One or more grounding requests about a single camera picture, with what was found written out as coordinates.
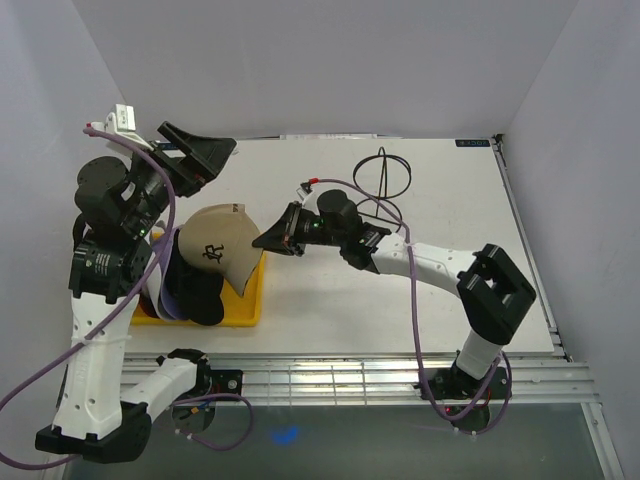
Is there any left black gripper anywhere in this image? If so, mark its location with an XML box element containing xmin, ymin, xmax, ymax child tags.
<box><xmin>124</xmin><ymin>122</ymin><xmax>235</xmax><ymax>236</ymax></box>

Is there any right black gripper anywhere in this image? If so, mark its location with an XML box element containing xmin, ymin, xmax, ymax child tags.
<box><xmin>252</xmin><ymin>202</ymin><xmax>344</xmax><ymax>258</ymax></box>

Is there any beige baseball cap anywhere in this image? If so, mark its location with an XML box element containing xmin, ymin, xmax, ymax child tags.
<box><xmin>178</xmin><ymin>203</ymin><xmax>263</xmax><ymax>297</ymax></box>

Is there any black NY baseball cap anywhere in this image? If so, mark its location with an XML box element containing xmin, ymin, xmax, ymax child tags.
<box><xmin>167</xmin><ymin>241</ymin><xmax>224</xmax><ymax>326</ymax></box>

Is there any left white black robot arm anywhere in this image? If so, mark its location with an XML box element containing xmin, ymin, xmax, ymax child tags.
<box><xmin>35</xmin><ymin>122</ymin><xmax>236</xmax><ymax>464</ymax></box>

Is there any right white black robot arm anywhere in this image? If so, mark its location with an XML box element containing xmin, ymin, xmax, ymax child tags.
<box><xmin>252</xmin><ymin>189</ymin><xmax>536</xmax><ymax>397</ymax></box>

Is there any yellow plastic tray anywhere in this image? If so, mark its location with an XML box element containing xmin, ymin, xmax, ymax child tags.
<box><xmin>131</xmin><ymin>253</ymin><xmax>266</xmax><ymax>328</ymax></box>

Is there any white cap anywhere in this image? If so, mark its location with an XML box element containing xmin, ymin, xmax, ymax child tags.
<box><xmin>144</xmin><ymin>230</ymin><xmax>175</xmax><ymax>321</ymax></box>

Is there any purple cap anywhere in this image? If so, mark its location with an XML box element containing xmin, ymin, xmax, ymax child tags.
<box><xmin>158</xmin><ymin>229</ymin><xmax>188</xmax><ymax>321</ymax></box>

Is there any red baseball cap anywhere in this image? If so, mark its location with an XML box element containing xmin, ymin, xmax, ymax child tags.
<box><xmin>139</xmin><ymin>294</ymin><xmax>156</xmax><ymax>318</ymax></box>

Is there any blue table corner label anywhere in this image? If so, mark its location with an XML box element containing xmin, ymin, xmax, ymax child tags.
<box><xmin>455</xmin><ymin>139</ymin><xmax>491</xmax><ymax>148</ymax></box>

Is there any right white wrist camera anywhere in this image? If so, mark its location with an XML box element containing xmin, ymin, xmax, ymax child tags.
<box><xmin>296</xmin><ymin>178</ymin><xmax>319</xmax><ymax>210</ymax></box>

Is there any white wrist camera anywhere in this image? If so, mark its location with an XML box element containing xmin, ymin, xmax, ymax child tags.
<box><xmin>86</xmin><ymin>104</ymin><xmax>152</xmax><ymax>151</ymax></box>
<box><xmin>296</xmin><ymin>178</ymin><xmax>319</xmax><ymax>210</ymax></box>

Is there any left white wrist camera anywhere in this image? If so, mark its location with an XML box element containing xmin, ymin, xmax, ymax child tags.
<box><xmin>86</xmin><ymin>104</ymin><xmax>152</xmax><ymax>151</ymax></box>

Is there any black wire hat stand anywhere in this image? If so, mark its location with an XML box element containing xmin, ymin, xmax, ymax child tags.
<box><xmin>352</xmin><ymin>146</ymin><xmax>413</xmax><ymax>232</ymax></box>

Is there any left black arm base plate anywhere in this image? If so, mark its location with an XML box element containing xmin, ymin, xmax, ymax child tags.
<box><xmin>205</xmin><ymin>369</ymin><xmax>244</xmax><ymax>395</ymax></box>

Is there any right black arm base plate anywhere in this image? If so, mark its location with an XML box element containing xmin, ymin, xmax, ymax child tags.
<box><xmin>425</xmin><ymin>367</ymin><xmax>508</xmax><ymax>401</ymax></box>

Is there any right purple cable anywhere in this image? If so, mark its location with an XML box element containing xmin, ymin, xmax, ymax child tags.
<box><xmin>309</xmin><ymin>175</ymin><xmax>514</xmax><ymax>435</ymax></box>

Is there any aluminium frame rail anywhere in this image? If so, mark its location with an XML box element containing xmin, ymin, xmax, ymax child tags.
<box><xmin>89</xmin><ymin>134</ymin><xmax>601</xmax><ymax>409</ymax></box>

